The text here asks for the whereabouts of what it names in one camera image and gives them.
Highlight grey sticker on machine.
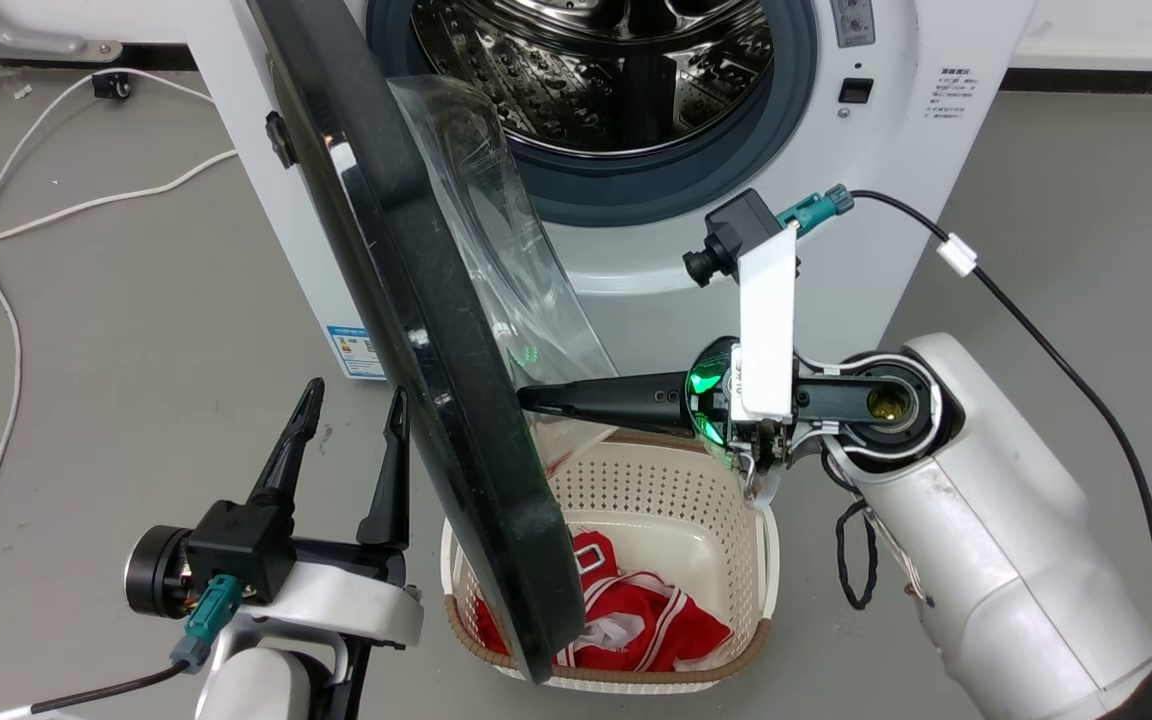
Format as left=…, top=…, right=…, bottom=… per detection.
left=829, top=0, right=878, bottom=49

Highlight grey rounded base fixture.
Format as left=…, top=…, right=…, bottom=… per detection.
left=0, top=0, right=124, bottom=64

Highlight short white floor cable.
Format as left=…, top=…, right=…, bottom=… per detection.
left=0, top=150, right=239, bottom=257

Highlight white printed warning label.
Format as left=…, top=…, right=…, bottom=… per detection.
left=926, top=65, right=983, bottom=124

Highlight blue white energy label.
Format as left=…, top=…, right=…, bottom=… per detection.
left=325, top=324, right=386, bottom=382

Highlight grey rubber door gasket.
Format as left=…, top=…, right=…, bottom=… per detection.
left=366, top=0, right=820, bottom=229

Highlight long white floor cable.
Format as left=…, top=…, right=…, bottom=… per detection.
left=0, top=68, right=217, bottom=593

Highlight white front-load washing machine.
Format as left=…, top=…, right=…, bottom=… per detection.
left=186, top=0, right=1037, bottom=383

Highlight cream perforated laundry basket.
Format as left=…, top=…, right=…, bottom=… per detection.
left=441, top=432, right=781, bottom=695

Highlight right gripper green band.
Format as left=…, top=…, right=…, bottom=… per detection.
left=519, top=337, right=940, bottom=471

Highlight thin black looped cable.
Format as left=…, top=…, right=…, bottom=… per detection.
left=834, top=498, right=879, bottom=611

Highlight white camera bracket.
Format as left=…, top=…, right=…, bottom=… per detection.
left=738, top=224, right=800, bottom=422
left=208, top=560, right=425, bottom=649

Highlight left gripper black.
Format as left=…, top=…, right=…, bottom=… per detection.
left=124, top=378, right=412, bottom=619

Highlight red white sports jersey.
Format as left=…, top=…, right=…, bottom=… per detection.
left=474, top=530, right=735, bottom=673

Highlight white right camera bracket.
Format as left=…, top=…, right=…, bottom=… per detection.
left=738, top=224, right=800, bottom=422

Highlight black left camera cable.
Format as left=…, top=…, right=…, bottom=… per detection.
left=31, top=574, right=245, bottom=715

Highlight white left camera bracket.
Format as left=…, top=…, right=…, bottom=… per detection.
left=208, top=560, right=425, bottom=649

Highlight black round washing machine door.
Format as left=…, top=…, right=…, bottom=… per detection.
left=246, top=0, right=619, bottom=687

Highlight steel washing machine drum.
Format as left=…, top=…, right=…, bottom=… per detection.
left=410, top=0, right=775, bottom=159

